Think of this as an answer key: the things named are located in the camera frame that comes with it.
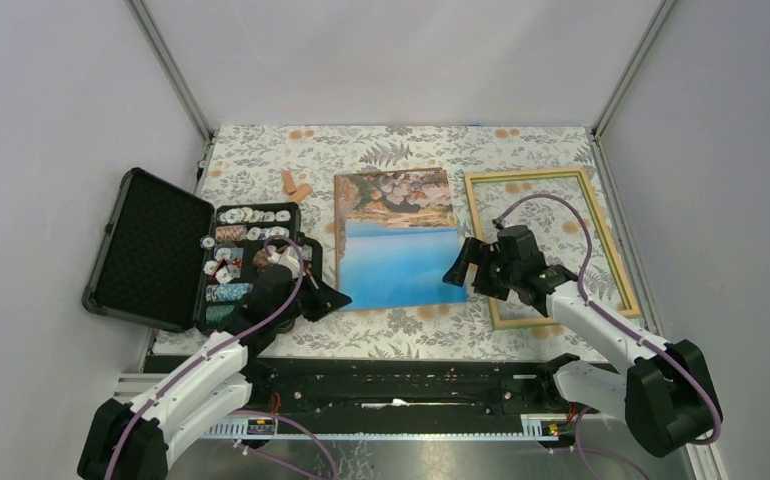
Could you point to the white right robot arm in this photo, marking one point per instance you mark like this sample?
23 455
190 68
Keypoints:
662 391

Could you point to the wooden picture frame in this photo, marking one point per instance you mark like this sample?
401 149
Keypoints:
566 215

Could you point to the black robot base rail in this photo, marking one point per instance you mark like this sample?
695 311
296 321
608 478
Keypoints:
289 384

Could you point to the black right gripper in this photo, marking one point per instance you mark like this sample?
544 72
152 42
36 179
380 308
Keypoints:
477 252

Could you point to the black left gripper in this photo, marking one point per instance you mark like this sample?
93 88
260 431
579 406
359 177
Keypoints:
325 299

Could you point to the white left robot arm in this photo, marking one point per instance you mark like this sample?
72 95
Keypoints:
142 438

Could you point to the seascape photo print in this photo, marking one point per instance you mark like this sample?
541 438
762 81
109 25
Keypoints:
395 238

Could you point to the black poker chip case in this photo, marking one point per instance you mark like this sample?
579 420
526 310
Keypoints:
173 261

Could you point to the aluminium cable tray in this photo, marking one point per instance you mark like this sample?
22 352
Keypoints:
359 420

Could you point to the tan wooden block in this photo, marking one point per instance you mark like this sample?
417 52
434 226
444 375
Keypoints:
302 192
289 184

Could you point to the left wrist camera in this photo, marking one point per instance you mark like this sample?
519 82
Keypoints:
287 258

